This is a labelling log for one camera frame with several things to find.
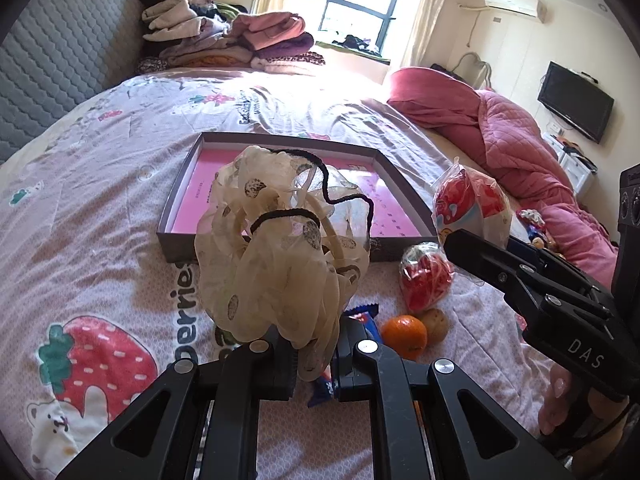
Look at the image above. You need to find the white red packaged toy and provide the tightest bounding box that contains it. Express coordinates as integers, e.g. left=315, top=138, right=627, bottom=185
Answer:
left=432, top=158, right=512, bottom=248

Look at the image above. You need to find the red packaged toy ball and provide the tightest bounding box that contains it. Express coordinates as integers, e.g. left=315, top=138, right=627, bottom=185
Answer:
left=399, top=242, right=454, bottom=314

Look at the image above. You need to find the brown walnut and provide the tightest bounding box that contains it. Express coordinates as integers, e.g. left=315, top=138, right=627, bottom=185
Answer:
left=418, top=308, right=449, bottom=344

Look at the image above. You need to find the orange tangerine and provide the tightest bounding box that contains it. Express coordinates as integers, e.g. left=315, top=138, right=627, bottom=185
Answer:
left=380, top=315, right=428, bottom=361

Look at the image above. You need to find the blue snack packet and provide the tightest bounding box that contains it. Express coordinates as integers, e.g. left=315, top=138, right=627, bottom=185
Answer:
left=307, top=304, right=383, bottom=408

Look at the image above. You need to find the right hand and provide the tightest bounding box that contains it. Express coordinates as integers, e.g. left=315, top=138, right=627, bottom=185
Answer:
left=538, top=364, right=629, bottom=479

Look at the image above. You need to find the white drawer cabinet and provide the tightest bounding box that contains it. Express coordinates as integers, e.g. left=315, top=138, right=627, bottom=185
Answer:
left=541, top=132, right=598, bottom=200

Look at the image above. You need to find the pink quilted blanket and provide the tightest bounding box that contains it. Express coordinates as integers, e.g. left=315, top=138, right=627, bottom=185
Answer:
left=387, top=67, right=618, bottom=287

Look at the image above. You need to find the grey box lid tray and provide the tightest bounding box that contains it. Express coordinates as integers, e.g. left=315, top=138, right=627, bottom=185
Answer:
left=156, top=132, right=437, bottom=263

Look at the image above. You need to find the strawberry print bed sheet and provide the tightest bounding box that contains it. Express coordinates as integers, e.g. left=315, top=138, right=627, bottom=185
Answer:
left=1, top=70, right=449, bottom=479

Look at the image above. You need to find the white air conditioner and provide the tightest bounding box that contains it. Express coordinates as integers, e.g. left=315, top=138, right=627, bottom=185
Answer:
left=485, top=0, right=547, bottom=23

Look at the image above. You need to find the dark framed window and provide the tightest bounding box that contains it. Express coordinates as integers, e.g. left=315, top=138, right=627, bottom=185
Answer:
left=293, top=0, right=412, bottom=53

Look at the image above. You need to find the pile of folded clothes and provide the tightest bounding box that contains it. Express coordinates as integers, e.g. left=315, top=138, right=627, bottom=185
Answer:
left=137, top=0, right=326, bottom=75

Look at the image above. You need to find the grey quilted headboard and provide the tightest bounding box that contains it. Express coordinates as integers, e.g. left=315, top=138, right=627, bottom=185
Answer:
left=1, top=0, right=143, bottom=162

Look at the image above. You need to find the black wall television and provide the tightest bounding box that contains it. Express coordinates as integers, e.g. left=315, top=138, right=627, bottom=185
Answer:
left=537, top=62, right=614, bottom=143

